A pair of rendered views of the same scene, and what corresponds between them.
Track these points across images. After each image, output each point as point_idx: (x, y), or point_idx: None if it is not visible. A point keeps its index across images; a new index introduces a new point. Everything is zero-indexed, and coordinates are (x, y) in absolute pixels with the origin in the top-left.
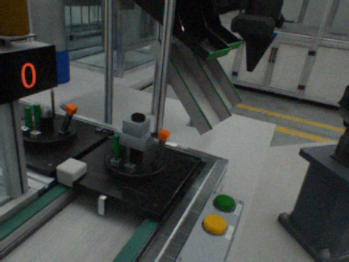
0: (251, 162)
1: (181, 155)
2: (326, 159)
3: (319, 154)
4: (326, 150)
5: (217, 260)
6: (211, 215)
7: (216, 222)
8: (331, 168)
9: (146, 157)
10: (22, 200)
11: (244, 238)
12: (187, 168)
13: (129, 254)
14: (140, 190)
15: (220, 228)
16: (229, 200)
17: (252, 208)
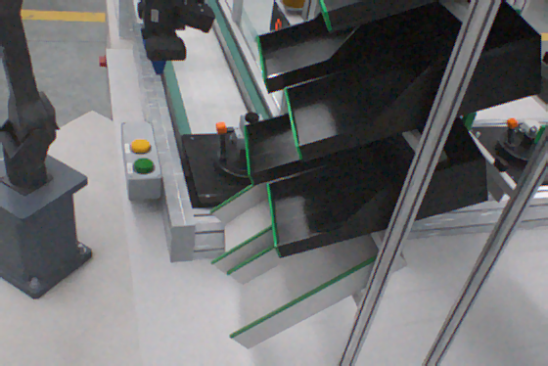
0: (160, 348)
1: (221, 195)
2: (57, 170)
3: (66, 175)
4: (56, 186)
5: (125, 130)
6: (146, 146)
7: (139, 143)
8: (53, 159)
9: (240, 160)
10: (274, 115)
11: (119, 218)
12: (200, 181)
13: (181, 121)
14: (213, 144)
15: (134, 140)
16: (140, 163)
17: (124, 256)
